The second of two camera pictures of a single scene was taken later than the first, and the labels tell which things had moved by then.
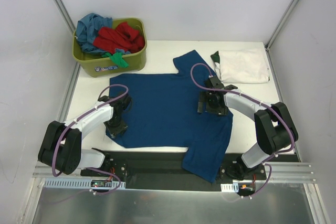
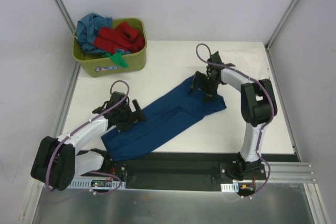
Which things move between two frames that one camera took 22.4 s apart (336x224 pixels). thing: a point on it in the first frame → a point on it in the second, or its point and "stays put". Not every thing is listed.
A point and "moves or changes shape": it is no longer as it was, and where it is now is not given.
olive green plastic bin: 93,65 stays put
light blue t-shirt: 88,27 stays put
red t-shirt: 124,36 stays put
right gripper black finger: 203,102 → 198,77
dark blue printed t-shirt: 163,113 moves or changes shape
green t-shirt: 117,59 stays put
